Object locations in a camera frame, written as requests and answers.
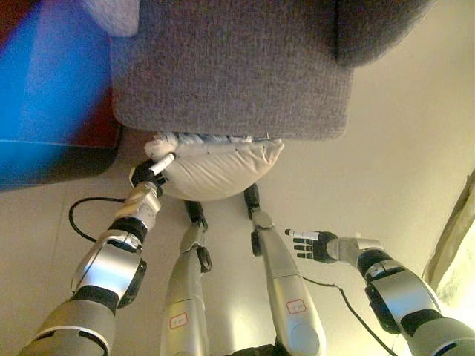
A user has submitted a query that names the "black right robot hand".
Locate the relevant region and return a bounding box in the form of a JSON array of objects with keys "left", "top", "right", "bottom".
[{"left": 284, "top": 228, "right": 339, "bottom": 265}]

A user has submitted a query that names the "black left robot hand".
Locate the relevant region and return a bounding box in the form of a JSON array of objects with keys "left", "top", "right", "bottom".
[{"left": 128, "top": 152, "right": 177, "bottom": 191}]

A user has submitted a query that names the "white frilled pillow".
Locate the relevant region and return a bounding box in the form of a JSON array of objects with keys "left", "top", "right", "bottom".
[{"left": 143, "top": 131, "right": 286, "bottom": 202}]

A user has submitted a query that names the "grey fabric armchair sofa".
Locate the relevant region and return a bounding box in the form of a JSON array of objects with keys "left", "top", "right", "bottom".
[{"left": 79, "top": 0, "right": 439, "bottom": 142}]

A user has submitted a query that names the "silver right robot leg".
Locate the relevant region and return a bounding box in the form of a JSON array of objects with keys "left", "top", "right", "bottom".
[{"left": 242, "top": 182, "right": 328, "bottom": 356}]

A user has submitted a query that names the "silver robot leg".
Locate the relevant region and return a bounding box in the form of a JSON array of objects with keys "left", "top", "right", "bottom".
[
  {"left": 242, "top": 182, "right": 328, "bottom": 356},
  {"left": 160, "top": 199, "right": 214, "bottom": 356}
]

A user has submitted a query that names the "dark grey rounded cabinet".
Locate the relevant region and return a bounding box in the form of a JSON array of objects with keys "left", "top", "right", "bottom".
[{"left": 0, "top": 139, "right": 125, "bottom": 192}]

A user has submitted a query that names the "silver left robot leg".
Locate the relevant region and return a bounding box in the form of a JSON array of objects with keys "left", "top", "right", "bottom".
[{"left": 160, "top": 199, "right": 214, "bottom": 356}]

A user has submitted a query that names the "beige fabric curtain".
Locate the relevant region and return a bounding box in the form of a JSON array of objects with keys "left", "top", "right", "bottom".
[{"left": 422, "top": 173, "right": 475, "bottom": 309}]

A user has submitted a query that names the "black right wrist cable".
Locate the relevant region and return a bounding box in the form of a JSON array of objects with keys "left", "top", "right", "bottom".
[{"left": 301, "top": 275, "right": 401, "bottom": 356}]

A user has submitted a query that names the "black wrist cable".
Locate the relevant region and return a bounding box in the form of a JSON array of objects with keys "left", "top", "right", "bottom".
[
  {"left": 68, "top": 196, "right": 128, "bottom": 243},
  {"left": 301, "top": 275, "right": 401, "bottom": 356}
]

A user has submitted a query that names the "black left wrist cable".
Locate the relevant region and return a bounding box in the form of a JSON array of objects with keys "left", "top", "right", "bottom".
[{"left": 68, "top": 196, "right": 128, "bottom": 243}]

